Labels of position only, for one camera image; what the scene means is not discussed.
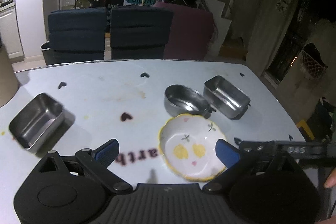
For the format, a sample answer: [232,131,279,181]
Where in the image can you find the white floral scalloped bowl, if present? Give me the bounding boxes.
[158,114,227,182]

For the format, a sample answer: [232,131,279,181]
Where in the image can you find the rectangular steel tray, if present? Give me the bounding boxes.
[9,93,64,153]
[203,76,251,119]

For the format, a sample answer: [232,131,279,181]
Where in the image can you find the oval stainless steel bowl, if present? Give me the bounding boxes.
[164,85,212,118]

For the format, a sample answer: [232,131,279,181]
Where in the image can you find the person's right hand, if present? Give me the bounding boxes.
[323,168,336,224]

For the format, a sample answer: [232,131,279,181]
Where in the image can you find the beige canister with steel lid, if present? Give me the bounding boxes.
[0,44,19,107]

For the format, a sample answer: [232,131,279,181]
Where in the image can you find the black trash bin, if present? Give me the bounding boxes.
[41,41,56,65]

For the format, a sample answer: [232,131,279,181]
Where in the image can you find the dark blue chair left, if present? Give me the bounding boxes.
[48,7,107,64]

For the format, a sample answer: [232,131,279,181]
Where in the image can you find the dark blue chair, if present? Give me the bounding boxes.
[48,7,107,64]
[110,6,174,60]

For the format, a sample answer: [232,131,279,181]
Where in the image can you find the dark blue chair right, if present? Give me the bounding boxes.
[110,6,174,60]

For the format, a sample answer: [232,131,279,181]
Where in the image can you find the maroon chair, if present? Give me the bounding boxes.
[154,2,214,60]

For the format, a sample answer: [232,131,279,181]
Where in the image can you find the white kitchen cabinets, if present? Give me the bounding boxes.
[0,2,24,60]

